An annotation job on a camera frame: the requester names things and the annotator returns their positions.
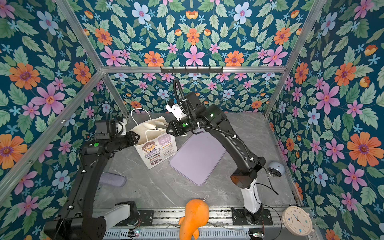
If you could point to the black hook rail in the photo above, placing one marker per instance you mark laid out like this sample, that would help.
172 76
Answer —
188 70

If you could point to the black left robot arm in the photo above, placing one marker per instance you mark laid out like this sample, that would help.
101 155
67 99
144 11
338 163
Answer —
75 221

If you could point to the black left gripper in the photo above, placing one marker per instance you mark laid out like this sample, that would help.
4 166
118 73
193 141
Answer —
132 138

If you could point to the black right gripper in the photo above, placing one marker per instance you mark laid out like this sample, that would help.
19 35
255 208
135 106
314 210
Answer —
176 128

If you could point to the white round wall clock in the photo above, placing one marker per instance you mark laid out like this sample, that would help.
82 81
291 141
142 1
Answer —
297 221

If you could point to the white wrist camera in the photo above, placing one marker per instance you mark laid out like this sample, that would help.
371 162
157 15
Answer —
122 127
174 108

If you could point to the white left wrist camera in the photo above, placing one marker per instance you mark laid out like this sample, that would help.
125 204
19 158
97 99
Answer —
122 127

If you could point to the white printed paper bag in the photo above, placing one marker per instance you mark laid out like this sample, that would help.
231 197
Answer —
154 147

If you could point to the orange plush whale toy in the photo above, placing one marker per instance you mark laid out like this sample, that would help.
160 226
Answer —
196 215

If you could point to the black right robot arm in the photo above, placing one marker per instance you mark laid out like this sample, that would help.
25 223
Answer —
191 115

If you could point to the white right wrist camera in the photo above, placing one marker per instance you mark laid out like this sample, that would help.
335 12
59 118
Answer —
174 108

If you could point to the lilac oval pad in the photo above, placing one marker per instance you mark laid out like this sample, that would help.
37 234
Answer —
112 180

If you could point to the lilac plastic tray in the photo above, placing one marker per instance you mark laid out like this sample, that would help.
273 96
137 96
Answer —
197 158

